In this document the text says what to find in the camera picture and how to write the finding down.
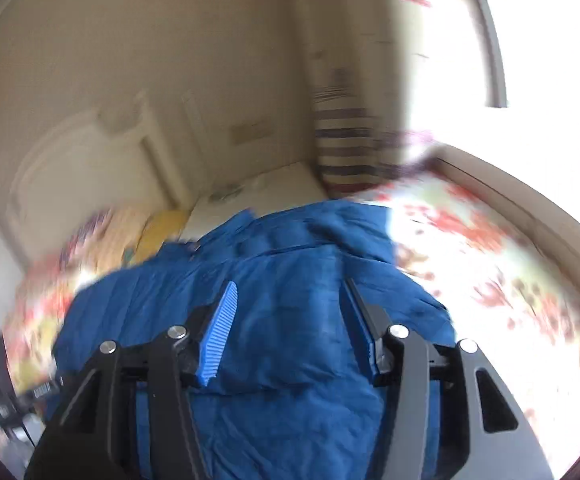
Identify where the white bedside table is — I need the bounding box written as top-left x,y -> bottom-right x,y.
179,162 -> 328,240

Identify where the striped patterned curtain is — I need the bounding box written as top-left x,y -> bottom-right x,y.
291,0 -> 439,196

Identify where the peach textured pillow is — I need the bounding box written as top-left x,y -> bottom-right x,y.
87,207 -> 150,275

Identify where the floral bed sheet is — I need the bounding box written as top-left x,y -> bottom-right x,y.
2,172 -> 580,476

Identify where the blue puffer jacket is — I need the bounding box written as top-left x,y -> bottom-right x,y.
52,200 -> 454,479

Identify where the colourful patterned pillow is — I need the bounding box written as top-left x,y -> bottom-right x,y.
59,208 -> 114,269

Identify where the white wooden headboard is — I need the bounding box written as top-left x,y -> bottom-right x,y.
6,91 -> 193,263

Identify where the window frame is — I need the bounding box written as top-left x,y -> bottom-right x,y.
476,0 -> 508,108

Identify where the yellow pillow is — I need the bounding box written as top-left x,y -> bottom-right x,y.
130,209 -> 190,266

